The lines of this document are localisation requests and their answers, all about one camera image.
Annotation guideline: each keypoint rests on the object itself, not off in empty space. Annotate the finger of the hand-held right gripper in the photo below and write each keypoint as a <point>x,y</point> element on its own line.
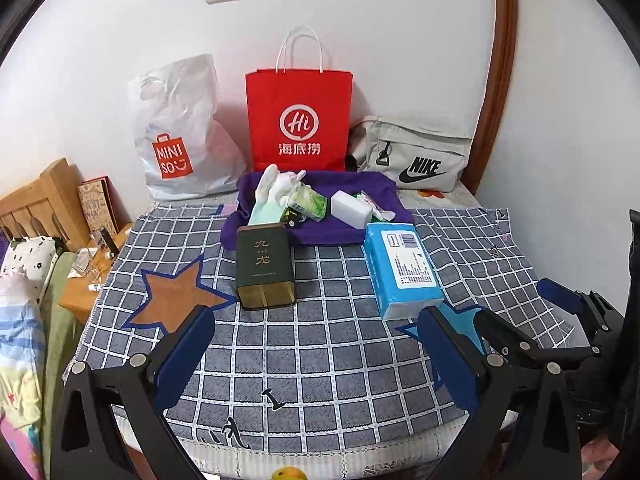
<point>505,340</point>
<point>557,292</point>

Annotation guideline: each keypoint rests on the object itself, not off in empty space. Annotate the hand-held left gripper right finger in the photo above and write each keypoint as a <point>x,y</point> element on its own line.
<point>450,360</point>

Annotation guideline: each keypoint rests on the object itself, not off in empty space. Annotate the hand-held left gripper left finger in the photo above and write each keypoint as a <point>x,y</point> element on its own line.
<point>187,355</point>

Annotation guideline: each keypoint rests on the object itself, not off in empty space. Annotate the clear plastic bag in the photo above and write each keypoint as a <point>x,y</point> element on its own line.
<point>382,212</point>

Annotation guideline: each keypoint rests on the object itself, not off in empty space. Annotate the yellow black packet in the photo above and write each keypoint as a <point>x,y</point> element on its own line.
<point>292,221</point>

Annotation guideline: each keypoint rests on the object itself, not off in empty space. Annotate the purple towel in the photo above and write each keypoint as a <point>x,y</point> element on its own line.
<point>325,235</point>

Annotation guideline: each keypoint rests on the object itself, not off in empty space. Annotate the white sponge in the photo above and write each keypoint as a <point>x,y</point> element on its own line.
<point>350,207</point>

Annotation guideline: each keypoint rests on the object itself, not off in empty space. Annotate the light green tissue packet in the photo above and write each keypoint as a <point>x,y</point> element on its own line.
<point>310,202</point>

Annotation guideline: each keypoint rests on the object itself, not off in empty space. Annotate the blue tissue pack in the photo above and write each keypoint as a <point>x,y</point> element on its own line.
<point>400,270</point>

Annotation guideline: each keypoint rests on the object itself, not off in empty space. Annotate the wooden bedside table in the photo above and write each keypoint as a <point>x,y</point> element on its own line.
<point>80,300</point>

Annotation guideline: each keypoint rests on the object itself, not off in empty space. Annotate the dark green tin box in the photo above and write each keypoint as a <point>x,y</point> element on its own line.
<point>262,260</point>

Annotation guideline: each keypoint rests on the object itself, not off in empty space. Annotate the grey checked star blanket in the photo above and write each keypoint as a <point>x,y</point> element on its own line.
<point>325,360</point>

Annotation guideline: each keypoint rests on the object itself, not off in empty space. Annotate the green bed sheet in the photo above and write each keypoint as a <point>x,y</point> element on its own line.
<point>60,330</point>

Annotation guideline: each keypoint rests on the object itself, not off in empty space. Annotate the clear acrylic holder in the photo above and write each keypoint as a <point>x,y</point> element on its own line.
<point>87,265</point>

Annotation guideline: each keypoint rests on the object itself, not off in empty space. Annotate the clear glass bottle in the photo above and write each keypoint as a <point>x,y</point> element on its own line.
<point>102,240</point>

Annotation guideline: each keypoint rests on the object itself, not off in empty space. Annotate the yellow orange round object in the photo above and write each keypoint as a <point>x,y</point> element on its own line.
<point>287,474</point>

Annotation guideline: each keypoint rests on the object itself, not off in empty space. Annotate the white patterned bed sheet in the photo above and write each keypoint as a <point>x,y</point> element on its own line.
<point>430,195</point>

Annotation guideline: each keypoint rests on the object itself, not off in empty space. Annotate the colourful printed quilt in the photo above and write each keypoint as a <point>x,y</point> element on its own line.
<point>20,360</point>

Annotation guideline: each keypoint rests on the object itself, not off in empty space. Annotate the brown patterned book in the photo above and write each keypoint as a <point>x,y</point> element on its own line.
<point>97,205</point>

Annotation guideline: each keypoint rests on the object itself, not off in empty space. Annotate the white polka-dot pillow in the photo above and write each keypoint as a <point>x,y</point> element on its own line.
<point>27,257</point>

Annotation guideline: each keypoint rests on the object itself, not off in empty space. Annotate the grey waist bag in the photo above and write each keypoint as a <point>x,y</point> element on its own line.
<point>425,150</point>

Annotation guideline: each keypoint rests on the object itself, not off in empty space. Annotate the light wooden headboard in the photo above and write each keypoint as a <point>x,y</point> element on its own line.
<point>45,195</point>

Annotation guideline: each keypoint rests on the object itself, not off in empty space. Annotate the white plastic shopping bag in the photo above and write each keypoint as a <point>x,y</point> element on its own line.
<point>185,110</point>

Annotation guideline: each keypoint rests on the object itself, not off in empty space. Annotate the red paper bag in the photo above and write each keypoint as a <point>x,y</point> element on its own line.
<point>300,95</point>

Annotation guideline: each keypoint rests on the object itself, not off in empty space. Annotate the brown wooden frame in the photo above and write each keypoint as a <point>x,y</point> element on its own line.
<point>502,60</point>

